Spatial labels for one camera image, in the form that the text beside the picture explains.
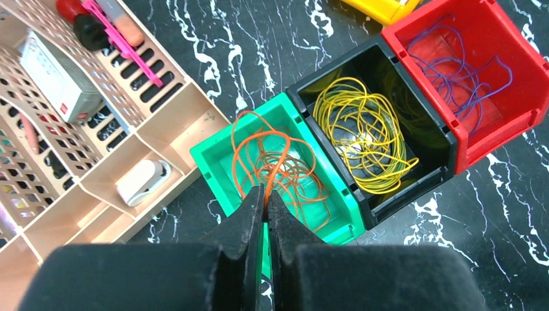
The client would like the white box in organizer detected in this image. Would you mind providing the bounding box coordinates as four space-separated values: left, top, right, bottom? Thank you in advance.
20 29 102 123

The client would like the white stapler in organizer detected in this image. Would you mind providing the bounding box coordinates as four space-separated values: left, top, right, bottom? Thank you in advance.
117 159 172 207

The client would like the pink plastic file organizer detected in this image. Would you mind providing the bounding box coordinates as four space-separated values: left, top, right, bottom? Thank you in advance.
1 1 229 310

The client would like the black plastic bin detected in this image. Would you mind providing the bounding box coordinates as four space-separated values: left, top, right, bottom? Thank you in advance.
286 36 458 229

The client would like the red plastic bin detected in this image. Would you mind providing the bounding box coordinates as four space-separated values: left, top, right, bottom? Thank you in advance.
381 1 548 174

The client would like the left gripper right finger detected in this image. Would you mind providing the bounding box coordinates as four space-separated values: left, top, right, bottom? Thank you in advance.
266 192 486 310

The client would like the orange wire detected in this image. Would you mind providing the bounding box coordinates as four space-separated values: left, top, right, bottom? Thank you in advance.
230 110 332 235

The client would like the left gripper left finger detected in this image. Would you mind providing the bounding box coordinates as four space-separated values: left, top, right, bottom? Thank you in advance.
19 186 265 310

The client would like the purple wire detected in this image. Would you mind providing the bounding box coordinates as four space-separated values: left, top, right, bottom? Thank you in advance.
405 15 514 138

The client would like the red capped dark bottle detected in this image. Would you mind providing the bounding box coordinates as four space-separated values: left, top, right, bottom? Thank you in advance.
55 0 111 52

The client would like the yellow plastic bin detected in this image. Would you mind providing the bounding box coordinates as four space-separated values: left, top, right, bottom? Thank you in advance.
342 0 423 26

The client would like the yellow green wire coil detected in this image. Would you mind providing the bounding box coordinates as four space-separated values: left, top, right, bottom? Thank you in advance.
312 76 420 196

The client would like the pink pen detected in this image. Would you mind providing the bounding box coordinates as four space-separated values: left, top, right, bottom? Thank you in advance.
82 0 164 87

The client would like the green plastic bin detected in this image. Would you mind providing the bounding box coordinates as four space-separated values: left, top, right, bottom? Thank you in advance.
189 92 366 280

